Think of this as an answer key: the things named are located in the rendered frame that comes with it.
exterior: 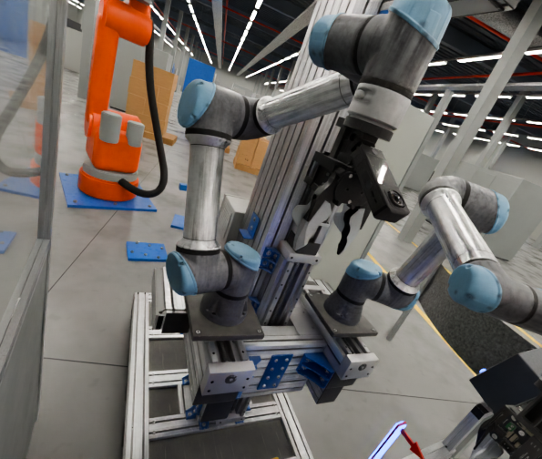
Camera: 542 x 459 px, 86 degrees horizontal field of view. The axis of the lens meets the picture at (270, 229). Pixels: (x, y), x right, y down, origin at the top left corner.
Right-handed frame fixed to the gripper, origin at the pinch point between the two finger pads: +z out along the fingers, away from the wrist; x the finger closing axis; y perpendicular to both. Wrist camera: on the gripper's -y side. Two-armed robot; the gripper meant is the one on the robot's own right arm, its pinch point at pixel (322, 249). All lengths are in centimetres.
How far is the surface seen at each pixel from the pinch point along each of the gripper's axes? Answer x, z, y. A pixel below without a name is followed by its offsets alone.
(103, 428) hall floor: 18, 148, 66
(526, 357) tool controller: -85, 23, -13
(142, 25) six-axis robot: 15, -47, 358
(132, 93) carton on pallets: -4, 60, 776
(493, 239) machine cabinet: -943, 97, 348
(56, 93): 46, -1, 76
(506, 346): -198, 64, 16
